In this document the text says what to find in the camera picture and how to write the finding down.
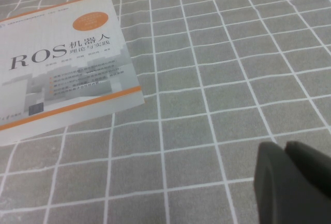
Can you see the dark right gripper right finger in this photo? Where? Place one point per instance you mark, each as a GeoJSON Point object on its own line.
{"type": "Point", "coordinates": [313, 164]}

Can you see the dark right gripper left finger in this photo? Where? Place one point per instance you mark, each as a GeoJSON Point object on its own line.
{"type": "Point", "coordinates": [279, 195]}

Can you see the grey checked tablecloth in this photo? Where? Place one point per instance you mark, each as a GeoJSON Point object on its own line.
{"type": "Point", "coordinates": [207, 79]}

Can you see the white orange ROS book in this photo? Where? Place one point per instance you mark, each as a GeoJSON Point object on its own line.
{"type": "Point", "coordinates": [64, 79]}

